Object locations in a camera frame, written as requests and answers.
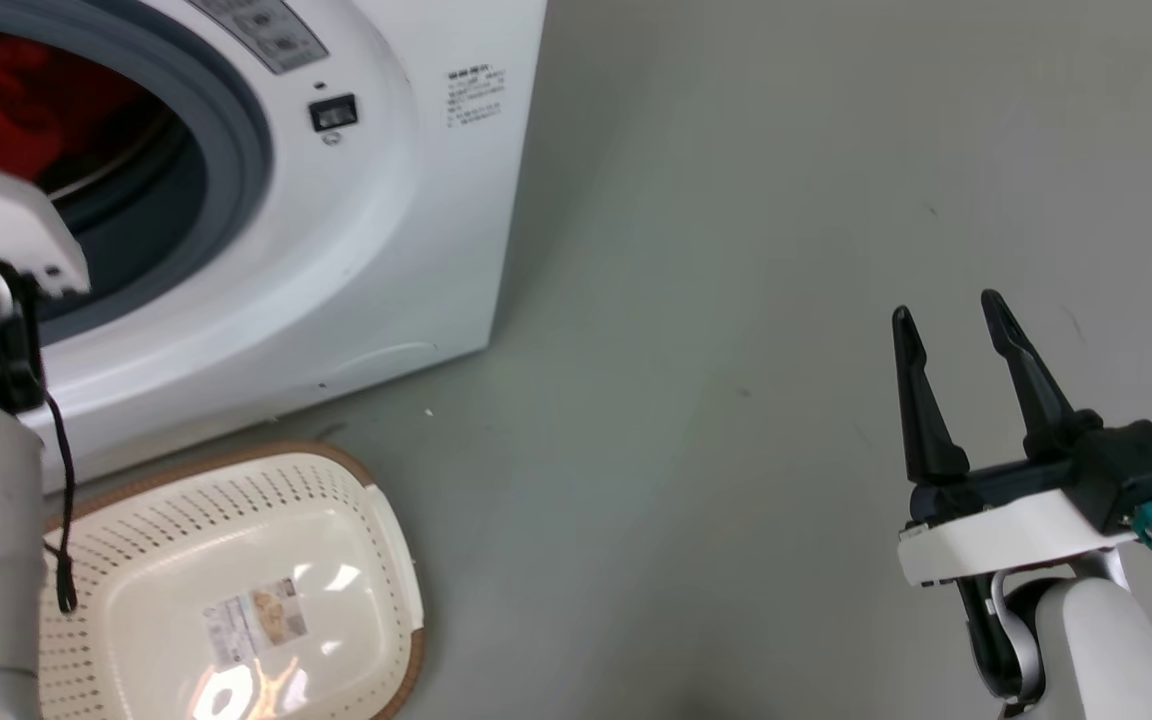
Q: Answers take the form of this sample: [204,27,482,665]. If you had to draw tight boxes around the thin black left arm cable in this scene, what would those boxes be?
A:
[34,385,79,614]

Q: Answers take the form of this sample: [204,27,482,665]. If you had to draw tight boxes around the black door latch socket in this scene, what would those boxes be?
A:
[308,94,359,134]

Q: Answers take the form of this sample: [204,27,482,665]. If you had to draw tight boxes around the grey rubber door gasket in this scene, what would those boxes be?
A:
[0,0,274,347]

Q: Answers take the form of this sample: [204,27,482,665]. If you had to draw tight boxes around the red clothes in drum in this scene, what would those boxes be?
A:
[0,24,175,191]

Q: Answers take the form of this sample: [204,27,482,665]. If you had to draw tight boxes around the paper label in basket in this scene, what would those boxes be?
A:
[201,577,309,669]

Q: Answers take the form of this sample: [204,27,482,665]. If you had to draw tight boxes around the white front-load washing machine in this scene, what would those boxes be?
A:
[0,0,548,493]

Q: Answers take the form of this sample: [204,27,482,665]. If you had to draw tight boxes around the cream perforated laundry basket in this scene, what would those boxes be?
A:
[38,442,427,720]

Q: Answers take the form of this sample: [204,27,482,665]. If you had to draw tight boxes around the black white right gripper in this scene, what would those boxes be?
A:
[891,289,1152,591]

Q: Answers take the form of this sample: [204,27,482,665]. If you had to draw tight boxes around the grey label sticker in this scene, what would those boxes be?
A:
[186,0,329,76]

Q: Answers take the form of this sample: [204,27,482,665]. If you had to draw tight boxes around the black printed text label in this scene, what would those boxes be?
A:
[444,66,509,129]

